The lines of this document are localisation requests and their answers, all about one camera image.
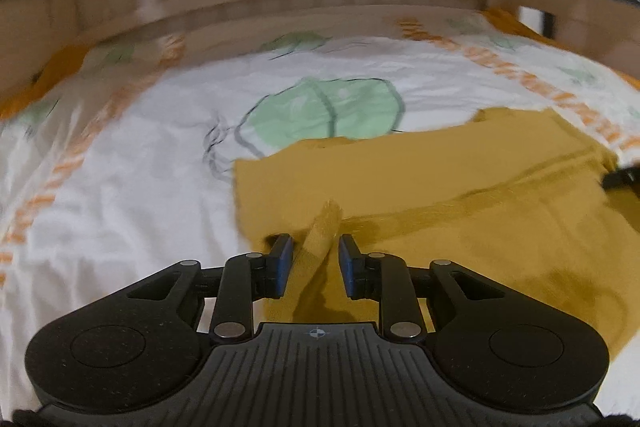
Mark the white leaf-print duvet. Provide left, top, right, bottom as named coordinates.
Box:
left=1, top=14, right=639, bottom=414

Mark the mustard yellow knit sweater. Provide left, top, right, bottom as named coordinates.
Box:
left=234, top=108, right=639, bottom=355

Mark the orange bed sheet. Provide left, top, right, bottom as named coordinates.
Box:
left=0, top=44, right=91, bottom=120

